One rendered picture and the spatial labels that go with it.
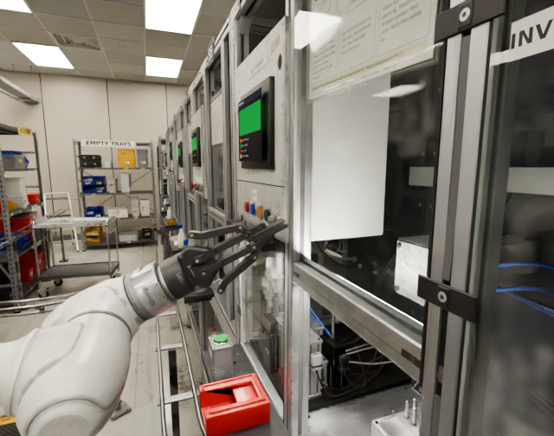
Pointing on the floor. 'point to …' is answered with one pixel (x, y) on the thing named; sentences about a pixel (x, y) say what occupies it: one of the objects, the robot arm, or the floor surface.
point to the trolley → (76, 264)
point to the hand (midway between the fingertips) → (268, 230)
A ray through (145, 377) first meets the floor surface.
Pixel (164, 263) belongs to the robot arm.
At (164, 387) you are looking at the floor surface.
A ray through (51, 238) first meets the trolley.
